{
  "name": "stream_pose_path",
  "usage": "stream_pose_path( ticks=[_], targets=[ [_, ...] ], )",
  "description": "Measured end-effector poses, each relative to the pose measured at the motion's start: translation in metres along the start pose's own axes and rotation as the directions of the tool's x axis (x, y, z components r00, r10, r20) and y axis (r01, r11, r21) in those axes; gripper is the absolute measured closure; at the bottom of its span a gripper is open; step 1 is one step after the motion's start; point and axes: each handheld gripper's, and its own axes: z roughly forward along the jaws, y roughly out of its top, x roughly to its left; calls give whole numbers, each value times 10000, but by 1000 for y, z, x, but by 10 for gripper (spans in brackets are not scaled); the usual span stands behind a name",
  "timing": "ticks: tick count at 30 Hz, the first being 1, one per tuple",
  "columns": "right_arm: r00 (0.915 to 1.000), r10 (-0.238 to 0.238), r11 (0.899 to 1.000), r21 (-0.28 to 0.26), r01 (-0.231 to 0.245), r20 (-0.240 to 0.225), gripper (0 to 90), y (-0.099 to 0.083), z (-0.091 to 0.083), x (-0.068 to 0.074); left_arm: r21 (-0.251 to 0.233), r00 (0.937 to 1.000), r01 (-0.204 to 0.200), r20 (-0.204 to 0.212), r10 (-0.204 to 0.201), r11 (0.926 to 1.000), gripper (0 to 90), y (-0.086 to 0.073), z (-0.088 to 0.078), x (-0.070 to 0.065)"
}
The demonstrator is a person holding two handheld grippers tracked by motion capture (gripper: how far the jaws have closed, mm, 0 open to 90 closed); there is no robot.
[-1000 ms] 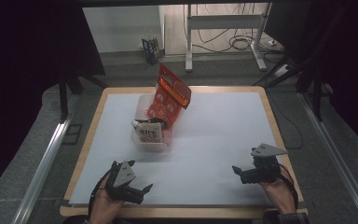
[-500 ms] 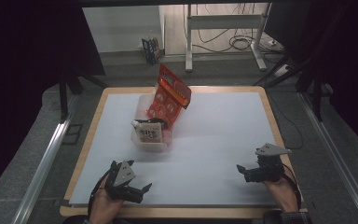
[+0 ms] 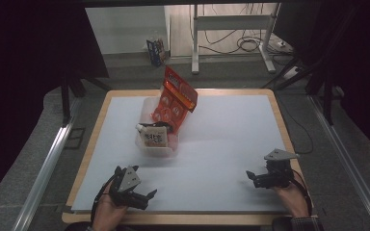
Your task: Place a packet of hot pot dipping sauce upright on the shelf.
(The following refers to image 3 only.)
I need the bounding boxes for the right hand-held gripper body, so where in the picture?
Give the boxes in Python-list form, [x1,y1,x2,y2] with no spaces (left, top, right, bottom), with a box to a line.
[259,148,300,190]

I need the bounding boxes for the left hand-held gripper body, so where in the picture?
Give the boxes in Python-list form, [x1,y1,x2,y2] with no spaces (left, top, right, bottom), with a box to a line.
[109,165,149,211]

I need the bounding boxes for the beige snack packet red edge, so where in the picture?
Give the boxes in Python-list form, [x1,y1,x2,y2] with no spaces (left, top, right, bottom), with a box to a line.
[135,122,170,149]

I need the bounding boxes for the clear plastic container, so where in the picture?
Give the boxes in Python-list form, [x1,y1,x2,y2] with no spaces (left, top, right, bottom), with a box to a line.
[134,96,180,159]

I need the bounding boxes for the large orange snack packet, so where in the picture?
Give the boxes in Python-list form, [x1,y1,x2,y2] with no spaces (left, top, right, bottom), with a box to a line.
[149,64,199,133]

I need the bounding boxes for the person's right hand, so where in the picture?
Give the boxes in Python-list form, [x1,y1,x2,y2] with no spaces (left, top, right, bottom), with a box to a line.
[272,182,311,219]

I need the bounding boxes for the person's left hand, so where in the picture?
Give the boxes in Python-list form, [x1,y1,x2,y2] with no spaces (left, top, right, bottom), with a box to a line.
[92,184,128,231]

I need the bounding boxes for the black floor plate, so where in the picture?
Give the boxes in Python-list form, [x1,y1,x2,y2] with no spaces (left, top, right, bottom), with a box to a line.
[64,127,87,150]

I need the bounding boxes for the black tripod legs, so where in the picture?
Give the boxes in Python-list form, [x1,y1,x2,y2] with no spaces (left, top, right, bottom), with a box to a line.
[260,57,323,94]

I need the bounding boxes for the black stand leg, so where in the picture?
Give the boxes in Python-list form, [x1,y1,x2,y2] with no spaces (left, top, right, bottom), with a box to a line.
[60,72,114,128]

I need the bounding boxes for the white power strip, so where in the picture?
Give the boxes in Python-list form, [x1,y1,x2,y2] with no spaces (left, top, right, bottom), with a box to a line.
[282,65,302,80]

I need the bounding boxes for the blue carton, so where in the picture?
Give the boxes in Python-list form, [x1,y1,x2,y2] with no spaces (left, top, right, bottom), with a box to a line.
[145,38,171,67]

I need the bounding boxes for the dark curtain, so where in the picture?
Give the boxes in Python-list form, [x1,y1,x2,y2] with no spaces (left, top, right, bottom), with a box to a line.
[272,0,370,163]
[0,0,111,208]

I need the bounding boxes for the right hand-held gripper cable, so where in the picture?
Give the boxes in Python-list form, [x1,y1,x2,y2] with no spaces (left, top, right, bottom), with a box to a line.
[289,168,314,217]

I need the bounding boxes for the hand-held gripper cable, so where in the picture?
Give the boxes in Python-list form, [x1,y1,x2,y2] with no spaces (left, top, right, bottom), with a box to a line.
[289,168,314,217]
[91,172,119,226]

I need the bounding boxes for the left hand-held gripper cable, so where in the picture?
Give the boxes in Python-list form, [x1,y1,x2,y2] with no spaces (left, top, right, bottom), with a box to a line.
[91,172,119,226]

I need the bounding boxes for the thin black floor cable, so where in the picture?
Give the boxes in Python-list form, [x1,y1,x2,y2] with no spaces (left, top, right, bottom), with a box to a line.
[277,91,315,156]

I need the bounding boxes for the aluminium rail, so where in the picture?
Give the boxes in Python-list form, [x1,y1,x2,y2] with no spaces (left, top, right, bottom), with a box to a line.
[307,94,370,231]
[12,95,82,231]

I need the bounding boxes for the black cable bundle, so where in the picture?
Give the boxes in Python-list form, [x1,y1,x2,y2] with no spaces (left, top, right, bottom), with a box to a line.
[200,3,273,56]

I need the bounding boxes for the white desk frame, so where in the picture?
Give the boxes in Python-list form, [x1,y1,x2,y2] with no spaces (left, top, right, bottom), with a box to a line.
[191,3,278,75]

